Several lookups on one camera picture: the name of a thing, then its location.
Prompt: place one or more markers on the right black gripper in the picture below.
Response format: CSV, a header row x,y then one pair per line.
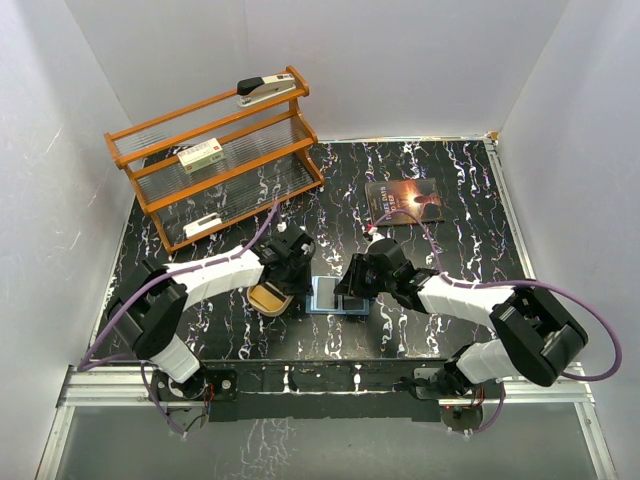
x,y
351,285

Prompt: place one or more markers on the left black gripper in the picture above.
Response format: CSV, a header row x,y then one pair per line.
x,y
302,286

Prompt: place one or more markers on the blue leather card holder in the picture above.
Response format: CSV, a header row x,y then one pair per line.
x,y
323,300

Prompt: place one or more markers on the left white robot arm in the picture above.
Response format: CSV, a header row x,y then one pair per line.
x,y
146,309

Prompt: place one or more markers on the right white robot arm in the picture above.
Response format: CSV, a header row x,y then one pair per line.
x,y
536,336

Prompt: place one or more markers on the white card on rack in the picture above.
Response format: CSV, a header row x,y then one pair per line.
x,y
198,226

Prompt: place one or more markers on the dark book with sunset cover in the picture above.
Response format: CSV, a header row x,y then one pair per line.
x,y
420,197

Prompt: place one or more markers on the orange wooden three-tier rack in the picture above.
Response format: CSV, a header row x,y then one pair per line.
x,y
267,160

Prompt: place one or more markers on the green and white small box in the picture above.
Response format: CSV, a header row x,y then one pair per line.
x,y
201,155

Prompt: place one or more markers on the black and beige stapler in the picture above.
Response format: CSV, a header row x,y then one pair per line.
x,y
255,90

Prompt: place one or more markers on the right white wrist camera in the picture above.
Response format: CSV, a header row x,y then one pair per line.
x,y
372,234

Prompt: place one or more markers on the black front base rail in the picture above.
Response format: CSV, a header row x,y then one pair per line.
x,y
320,389

